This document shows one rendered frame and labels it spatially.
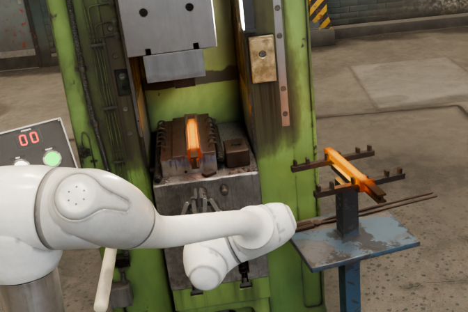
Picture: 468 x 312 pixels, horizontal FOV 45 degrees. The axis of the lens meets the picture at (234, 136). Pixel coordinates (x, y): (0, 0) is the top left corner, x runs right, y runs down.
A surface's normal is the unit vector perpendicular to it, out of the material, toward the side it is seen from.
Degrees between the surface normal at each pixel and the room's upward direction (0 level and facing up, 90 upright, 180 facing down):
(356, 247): 0
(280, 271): 90
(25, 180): 23
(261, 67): 90
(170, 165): 90
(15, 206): 59
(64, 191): 51
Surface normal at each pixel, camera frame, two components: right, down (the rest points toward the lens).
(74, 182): -0.05, -0.26
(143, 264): 0.10, 0.36
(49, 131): 0.39, -0.23
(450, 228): -0.11, -0.92
